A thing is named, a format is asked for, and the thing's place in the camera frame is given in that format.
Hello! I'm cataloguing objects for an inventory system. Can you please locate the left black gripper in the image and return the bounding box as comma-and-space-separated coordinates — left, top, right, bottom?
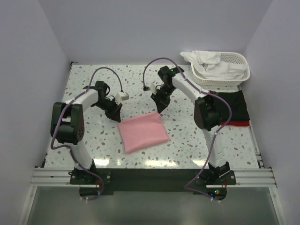
93, 98, 122, 123

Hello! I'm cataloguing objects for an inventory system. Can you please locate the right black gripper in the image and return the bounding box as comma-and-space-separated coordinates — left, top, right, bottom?
151, 84, 176, 113

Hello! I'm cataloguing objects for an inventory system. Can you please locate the pink t shirt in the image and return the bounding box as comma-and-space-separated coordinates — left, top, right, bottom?
118, 112, 169, 153

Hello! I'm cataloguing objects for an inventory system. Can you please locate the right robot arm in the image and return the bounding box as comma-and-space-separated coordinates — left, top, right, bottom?
150, 66, 230, 184

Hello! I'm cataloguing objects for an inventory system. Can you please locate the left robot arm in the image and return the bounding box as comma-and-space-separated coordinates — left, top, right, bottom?
50, 81, 128, 187

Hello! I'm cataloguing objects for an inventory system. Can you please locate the white t shirt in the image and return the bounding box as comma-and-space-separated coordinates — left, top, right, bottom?
180, 51, 248, 80

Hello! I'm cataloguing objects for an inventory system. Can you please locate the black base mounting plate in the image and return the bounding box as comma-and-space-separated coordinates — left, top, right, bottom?
68, 168, 237, 200

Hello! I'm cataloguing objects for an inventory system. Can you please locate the red folded t shirt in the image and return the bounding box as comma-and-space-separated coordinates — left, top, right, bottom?
207, 90, 250, 128

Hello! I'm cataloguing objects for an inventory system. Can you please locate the white laundry basket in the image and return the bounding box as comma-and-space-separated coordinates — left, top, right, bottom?
190, 51, 250, 86

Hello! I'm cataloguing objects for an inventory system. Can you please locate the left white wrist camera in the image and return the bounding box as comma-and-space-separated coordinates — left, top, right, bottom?
115, 92, 129, 104

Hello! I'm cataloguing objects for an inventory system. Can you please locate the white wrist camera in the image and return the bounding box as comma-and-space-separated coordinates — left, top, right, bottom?
115, 92, 129, 104
142, 83, 157, 94

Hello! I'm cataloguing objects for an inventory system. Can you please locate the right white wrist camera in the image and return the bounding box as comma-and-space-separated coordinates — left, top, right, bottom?
142, 83, 157, 94

